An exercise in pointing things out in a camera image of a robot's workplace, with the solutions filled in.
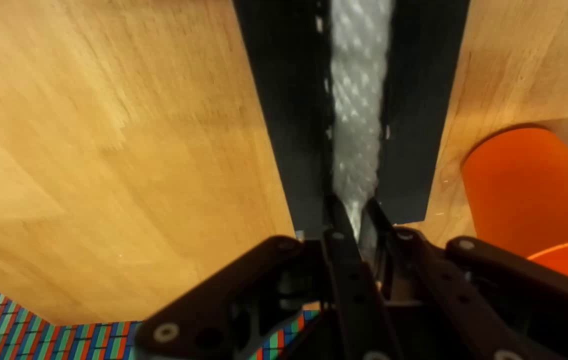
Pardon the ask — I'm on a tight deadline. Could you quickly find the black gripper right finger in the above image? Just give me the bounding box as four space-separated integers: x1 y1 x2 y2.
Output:
359 196 568 360

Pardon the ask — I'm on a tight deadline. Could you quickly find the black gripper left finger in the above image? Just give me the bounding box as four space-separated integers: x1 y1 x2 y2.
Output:
132 195 392 360

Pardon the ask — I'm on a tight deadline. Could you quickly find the white braided rope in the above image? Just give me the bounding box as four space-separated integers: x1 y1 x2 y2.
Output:
325 0 396 239

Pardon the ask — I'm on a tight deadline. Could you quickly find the orange plastic cup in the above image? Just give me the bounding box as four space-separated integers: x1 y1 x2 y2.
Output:
460 124 568 293

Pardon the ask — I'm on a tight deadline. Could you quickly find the long black rail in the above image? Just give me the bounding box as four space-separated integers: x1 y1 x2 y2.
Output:
231 0 471 241

